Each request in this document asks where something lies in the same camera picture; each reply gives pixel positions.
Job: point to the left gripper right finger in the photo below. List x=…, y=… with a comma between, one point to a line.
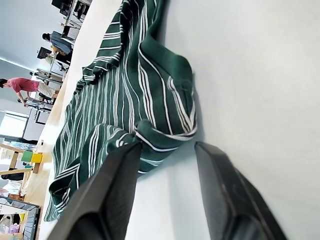
x=230, y=200

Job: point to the green white striped T-shirt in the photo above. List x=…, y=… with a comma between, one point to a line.
x=120, y=105

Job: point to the person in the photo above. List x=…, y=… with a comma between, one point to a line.
x=58, y=42
x=23, y=86

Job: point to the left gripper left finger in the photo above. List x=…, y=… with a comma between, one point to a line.
x=105, y=200

